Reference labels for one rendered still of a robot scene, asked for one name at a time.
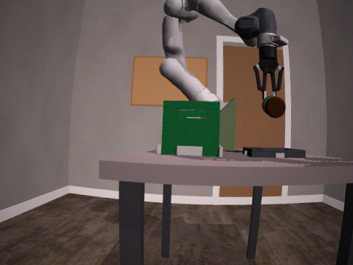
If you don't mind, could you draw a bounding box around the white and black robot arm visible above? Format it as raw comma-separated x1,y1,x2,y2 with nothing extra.
159,0,289,110

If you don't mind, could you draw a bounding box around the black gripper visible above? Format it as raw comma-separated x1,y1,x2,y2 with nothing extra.
253,45,284,99

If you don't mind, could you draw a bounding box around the brown bottle with green label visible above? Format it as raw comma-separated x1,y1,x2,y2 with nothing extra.
262,96,286,118

